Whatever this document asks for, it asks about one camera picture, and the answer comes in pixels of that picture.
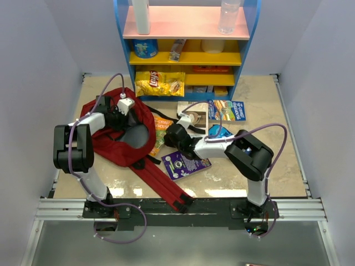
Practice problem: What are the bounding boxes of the white small carton boxes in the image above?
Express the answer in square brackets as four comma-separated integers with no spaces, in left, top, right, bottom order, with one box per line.
[185,85,214,93]

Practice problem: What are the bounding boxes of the blue pencil case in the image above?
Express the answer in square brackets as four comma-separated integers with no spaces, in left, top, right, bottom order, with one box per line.
[209,124,233,138]

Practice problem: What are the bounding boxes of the brown wrapped snack bar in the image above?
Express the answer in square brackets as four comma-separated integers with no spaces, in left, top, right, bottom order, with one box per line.
[168,39,186,62]

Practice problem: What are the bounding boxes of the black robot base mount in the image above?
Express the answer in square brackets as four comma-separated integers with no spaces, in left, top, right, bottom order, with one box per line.
[82,197,280,232]

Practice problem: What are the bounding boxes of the yellow Lays chips bag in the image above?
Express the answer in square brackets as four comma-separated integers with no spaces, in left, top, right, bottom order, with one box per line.
[135,70,185,97]

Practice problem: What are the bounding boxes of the purple book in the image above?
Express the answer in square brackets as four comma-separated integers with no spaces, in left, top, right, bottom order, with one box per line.
[161,151,212,181]

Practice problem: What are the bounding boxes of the clear plastic water bottle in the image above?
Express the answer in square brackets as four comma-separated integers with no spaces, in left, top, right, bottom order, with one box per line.
[217,0,241,35]

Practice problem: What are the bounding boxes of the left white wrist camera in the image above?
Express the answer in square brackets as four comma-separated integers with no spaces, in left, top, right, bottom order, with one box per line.
[117,93,135,115]

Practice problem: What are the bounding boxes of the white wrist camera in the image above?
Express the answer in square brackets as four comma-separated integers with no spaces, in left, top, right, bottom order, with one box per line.
[176,111,192,130]
[117,93,135,115]

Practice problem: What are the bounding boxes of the red backpack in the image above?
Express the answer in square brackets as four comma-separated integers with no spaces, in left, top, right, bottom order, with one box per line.
[81,88,193,213]

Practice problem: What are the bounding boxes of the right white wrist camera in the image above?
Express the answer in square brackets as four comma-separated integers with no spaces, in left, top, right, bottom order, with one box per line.
[176,111,192,130]

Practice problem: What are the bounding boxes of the orange Treehouse book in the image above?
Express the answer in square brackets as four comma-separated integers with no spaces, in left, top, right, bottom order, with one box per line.
[149,115,173,157]

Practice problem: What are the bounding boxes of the blue Treehouse book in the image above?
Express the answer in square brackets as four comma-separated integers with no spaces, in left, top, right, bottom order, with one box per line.
[208,100,246,123]

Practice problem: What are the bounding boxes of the red flat snack box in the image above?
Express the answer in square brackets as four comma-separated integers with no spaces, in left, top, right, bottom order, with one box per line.
[192,65,231,73]

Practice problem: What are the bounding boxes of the white coffee cover book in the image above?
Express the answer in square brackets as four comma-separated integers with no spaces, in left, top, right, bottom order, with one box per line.
[177,101,209,137]

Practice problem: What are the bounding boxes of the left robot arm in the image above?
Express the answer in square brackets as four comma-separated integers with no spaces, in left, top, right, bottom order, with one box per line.
[53,93,135,218]

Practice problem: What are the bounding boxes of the blue snack canister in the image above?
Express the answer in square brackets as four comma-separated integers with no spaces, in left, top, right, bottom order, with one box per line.
[132,39,159,59]

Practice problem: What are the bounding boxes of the blue shelf unit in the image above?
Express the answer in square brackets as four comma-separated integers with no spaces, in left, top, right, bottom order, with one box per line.
[113,1,262,100]

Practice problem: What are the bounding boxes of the cream white jar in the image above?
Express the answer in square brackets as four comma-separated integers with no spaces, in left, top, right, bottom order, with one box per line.
[201,39,225,54]

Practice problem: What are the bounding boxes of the yellow small box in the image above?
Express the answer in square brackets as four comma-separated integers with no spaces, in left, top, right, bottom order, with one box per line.
[214,86,229,97]

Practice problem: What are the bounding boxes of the white tall bottle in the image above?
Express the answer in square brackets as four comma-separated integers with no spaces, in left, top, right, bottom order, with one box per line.
[132,0,150,35]

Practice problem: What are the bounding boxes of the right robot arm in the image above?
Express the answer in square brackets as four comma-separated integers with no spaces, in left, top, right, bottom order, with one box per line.
[164,124,274,218]

